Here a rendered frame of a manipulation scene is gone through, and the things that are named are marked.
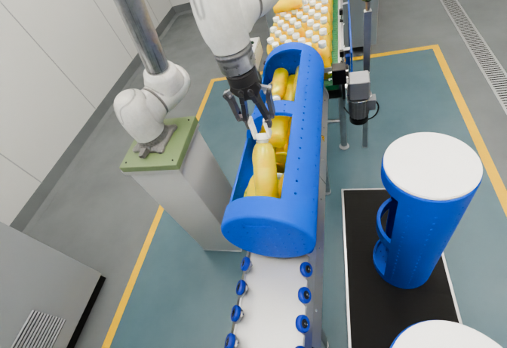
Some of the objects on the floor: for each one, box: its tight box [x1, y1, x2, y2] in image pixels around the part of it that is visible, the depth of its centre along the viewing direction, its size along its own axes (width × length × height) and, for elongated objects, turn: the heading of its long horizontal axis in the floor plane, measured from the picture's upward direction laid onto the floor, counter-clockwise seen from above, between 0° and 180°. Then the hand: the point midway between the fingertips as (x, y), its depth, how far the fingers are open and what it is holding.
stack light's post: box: [362, 8, 372, 148], centre depth 193 cm, size 4×4×110 cm
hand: (259, 127), depth 83 cm, fingers closed on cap, 4 cm apart
